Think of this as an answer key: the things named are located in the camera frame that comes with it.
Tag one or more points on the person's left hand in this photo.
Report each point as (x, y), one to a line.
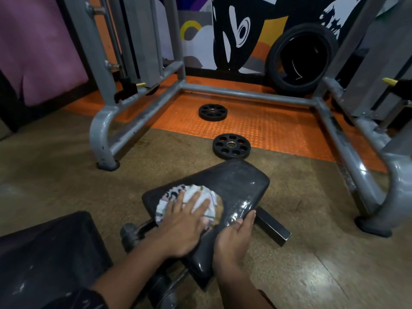
(182, 233)

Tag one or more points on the person's right hand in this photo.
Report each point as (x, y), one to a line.
(231, 247)

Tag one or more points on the person's right thumb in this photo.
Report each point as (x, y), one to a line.
(236, 223)

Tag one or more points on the person's left thumb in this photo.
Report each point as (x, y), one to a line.
(205, 222)

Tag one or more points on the white patterned cleaning cloth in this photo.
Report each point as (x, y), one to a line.
(199, 193)

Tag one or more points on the black bench seat pad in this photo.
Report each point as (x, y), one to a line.
(231, 183)

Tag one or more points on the person's left forearm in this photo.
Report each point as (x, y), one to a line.
(128, 273)

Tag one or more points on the person's right forearm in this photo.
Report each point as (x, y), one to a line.
(239, 290)

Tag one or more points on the black round weight plate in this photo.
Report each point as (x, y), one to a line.
(231, 157)
(204, 116)

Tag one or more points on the black pulley carriage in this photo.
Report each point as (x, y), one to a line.
(127, 90)
(404, 89)

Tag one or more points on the black bench back pad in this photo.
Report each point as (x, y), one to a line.
(48, 254)

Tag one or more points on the black rubber tyre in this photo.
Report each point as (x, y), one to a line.
(271, 64)

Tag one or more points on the grey weight stack cover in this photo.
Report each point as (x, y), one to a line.
(376, 61)
(143, 38)

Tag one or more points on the grey metal gym machine frame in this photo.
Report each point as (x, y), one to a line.
(244, 93)

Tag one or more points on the pink wall mat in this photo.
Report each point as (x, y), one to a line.
(38, 44)

